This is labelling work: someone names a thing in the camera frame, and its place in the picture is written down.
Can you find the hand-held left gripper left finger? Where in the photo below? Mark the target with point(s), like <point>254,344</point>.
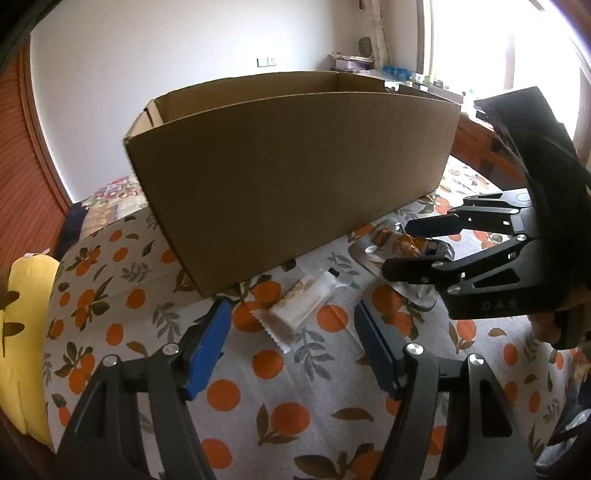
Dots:
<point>207,350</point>

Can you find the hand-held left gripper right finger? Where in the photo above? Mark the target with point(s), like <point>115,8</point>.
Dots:
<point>375,353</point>

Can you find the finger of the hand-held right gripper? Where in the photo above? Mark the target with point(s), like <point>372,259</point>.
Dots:
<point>461,272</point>
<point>480,217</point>

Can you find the silver packet with orange label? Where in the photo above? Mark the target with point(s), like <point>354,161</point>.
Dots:
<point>397,244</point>

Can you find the white snack bar packet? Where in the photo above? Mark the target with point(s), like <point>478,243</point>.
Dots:
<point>300,300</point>

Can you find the brown cardboard box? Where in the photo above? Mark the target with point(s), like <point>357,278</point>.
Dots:
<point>286,184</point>

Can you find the person's right hand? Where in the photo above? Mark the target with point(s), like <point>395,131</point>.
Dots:
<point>545,327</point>

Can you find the wooden desk cabinet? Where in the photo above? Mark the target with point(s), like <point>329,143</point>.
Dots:
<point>480,147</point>

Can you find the orange fruit print bedsheet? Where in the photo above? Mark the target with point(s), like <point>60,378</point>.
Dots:
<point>286,369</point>

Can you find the clutter of small desk things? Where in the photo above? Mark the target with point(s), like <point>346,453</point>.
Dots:
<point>401,76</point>

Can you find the bright window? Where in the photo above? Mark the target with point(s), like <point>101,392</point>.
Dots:
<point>485,46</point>

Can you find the floral quilt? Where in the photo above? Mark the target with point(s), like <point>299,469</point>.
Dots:
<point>113,203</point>

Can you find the dark blue cloth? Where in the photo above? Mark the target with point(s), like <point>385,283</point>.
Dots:
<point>71,230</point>

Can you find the yellow plush pillow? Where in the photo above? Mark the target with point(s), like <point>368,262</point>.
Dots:
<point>23,369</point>

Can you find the grey oval desk ornament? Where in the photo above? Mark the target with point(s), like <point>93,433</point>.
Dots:
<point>365,47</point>

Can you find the pale curtain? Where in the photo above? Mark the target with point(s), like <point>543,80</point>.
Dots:
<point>381,27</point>

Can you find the slatted wooden panel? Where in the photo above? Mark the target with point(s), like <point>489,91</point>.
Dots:
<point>27,161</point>

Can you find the white wall switch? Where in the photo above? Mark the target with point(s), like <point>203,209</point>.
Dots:
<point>266,62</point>

